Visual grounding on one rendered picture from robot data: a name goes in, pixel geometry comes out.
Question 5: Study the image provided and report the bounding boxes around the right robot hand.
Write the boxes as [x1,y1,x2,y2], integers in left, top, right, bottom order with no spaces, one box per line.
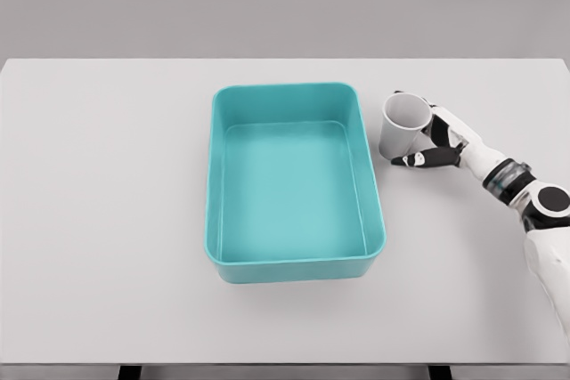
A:
[390,91,484,173]

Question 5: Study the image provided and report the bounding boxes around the white paper cup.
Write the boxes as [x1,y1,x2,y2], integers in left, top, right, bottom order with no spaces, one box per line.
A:
[378,93,434,160]

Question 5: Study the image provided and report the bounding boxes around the teal plastic basket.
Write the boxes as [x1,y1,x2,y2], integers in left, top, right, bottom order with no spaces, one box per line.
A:
[202,82,387,285]

